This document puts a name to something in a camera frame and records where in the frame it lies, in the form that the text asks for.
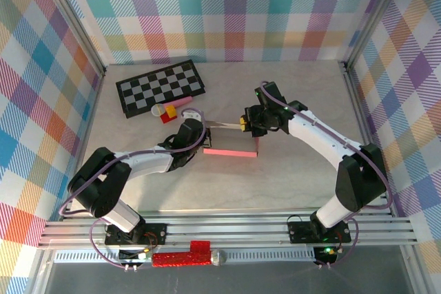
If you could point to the aluminium table edge rail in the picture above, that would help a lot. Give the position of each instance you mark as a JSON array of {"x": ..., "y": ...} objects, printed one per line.
[
  {"x": 92, "y": 115},
  {"x": 358, "y": 101}
]

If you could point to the yellow toy block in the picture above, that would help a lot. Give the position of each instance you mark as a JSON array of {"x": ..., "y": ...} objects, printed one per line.
[{"x": 170, "y": 112}]

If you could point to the silver round knob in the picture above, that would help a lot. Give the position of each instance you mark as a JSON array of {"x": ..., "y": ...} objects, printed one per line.
[{"x": 218, "y": 257}]

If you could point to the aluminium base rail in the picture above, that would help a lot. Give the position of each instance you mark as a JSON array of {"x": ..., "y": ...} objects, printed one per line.
[{"x": 224, "y": 225}]

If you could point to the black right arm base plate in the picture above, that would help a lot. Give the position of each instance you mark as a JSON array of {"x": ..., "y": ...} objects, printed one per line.
[{"x": 299, "y": 232}]

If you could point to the red clamp on rail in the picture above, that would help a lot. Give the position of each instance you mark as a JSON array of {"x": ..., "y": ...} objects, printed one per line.
[{"x": 179, "y": 259}]

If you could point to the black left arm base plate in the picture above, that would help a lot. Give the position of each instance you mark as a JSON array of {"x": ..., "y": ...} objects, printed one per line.
[{"x": 155, "y": 233}]

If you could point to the pink cylinder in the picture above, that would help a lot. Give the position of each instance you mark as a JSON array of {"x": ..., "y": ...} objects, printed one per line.
[{"x": 181, "y": 103}]

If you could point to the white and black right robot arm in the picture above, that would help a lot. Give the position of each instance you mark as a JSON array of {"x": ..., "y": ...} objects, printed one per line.
[{"x": 320, "y": 135}]

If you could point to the small black controller board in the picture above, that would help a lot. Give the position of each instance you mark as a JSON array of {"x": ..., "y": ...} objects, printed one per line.
[
  {"x": 325, "y": 254},
  {"x": 134, "y": 256}
]

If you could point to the small white round cap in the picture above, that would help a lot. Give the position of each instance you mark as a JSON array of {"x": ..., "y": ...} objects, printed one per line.
[{"x": 156, "y": 109}]

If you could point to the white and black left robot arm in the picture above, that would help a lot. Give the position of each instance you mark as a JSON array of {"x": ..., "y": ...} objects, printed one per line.
[{"x": 148, "y": 161}]

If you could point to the black and white checkerboard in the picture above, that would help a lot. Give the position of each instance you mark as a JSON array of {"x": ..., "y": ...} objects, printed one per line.
[{"x": 158, "y": 87}]

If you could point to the aluminium frame post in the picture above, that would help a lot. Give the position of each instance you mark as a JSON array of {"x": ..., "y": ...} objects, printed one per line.
[
  {"x": 376, "y": 15},
  {"x": 73, "y": 15}
]

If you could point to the red toy block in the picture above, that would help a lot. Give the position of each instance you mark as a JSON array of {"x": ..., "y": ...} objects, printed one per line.
[{"x": 164, "y": 119}]

